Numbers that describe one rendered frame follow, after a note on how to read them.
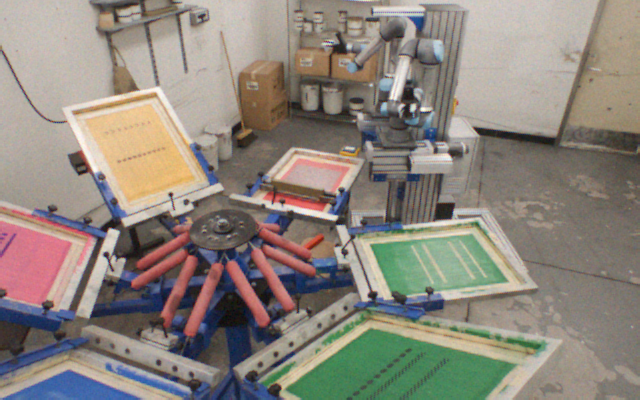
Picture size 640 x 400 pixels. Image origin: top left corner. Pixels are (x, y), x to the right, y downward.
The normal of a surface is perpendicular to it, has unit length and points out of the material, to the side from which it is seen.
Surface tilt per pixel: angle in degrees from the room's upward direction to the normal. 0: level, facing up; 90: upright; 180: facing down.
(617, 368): 0
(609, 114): 90
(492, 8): 90
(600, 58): 90
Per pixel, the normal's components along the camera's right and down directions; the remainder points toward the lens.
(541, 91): -0.34, 0.49
